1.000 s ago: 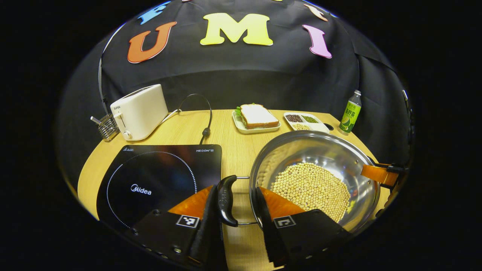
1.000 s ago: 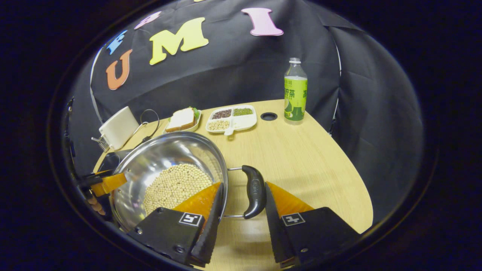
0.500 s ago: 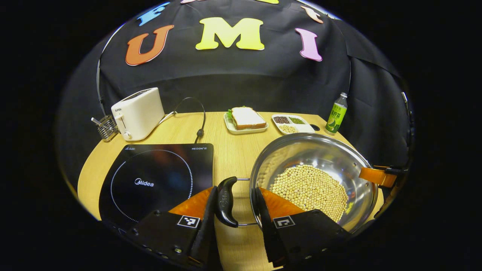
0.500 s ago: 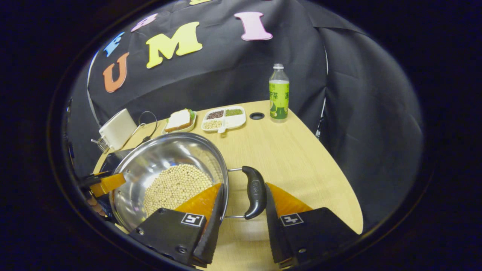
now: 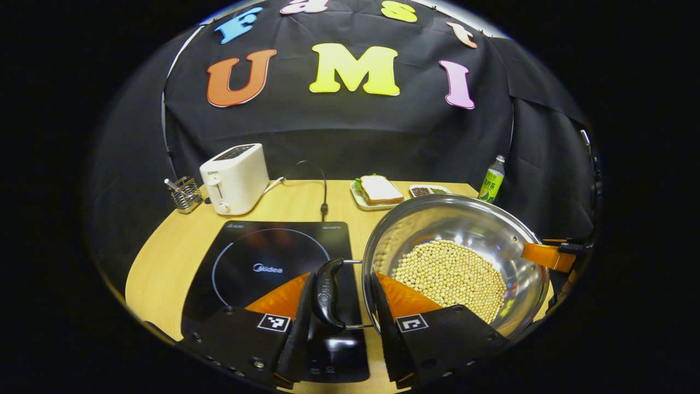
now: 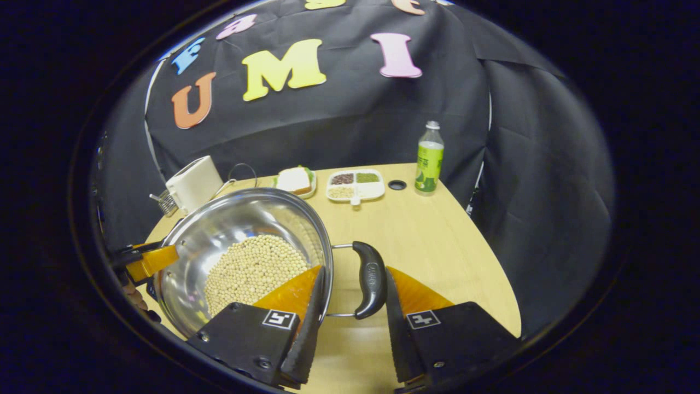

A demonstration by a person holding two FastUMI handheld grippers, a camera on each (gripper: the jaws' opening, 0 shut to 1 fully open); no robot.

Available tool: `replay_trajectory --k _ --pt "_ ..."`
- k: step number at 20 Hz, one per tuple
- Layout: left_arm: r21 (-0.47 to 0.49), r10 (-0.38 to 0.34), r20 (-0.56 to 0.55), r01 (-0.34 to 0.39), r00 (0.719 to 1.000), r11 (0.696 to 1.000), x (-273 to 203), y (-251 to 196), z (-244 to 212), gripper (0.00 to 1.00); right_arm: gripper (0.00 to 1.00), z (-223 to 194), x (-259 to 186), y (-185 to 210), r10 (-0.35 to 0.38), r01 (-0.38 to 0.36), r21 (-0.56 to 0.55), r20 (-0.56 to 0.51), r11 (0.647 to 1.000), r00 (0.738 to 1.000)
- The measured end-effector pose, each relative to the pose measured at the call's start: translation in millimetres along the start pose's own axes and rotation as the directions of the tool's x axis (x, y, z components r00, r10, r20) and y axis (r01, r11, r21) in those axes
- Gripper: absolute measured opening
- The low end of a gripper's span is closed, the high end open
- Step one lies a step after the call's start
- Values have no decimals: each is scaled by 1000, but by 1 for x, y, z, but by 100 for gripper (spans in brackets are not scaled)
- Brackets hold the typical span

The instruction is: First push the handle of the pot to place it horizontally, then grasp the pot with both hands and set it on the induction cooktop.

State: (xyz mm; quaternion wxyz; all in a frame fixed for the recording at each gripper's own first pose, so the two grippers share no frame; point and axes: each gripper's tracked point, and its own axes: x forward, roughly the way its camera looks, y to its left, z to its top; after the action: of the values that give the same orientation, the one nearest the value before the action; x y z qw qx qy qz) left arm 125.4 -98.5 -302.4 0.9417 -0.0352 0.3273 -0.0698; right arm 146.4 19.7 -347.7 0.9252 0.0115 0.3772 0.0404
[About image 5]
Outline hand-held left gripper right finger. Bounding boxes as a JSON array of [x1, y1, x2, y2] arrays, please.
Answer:
[[371, 272, 509, 389]]

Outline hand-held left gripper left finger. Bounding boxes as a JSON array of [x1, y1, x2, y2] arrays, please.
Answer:
[[180, 272, 318, 390]]

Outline steel pot with black handle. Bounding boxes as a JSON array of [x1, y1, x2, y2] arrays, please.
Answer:
[[312, 194, 550, 340]]

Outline pile of yellow soybeans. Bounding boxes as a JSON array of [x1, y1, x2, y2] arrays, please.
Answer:
[[391, 240, 508, 323]]

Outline black induction cooktop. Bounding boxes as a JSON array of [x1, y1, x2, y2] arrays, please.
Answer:
[[180, 221, 371, 384]]

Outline green drink bottle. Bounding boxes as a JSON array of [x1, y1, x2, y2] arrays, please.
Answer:
[[478, 155, 506, 204]]

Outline white divided dish with beans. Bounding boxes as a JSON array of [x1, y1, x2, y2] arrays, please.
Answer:
[[409, 184, 452, 199]]

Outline sandwich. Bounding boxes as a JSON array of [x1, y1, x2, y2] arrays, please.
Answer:
[[354, 174, 404, 206]]

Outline white toaster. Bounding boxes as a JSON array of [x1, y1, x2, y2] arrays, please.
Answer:
[[200, 143, 270, 216]]

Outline black backdrop cloth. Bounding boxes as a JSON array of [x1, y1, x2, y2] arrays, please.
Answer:
[[87, 0, 602, 285]]

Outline black power cable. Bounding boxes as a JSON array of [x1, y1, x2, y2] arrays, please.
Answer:
[[282, 160, 329, 221]]

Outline wire utensil holder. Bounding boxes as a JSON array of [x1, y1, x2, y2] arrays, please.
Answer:
[[164, 176, 204, 213]]

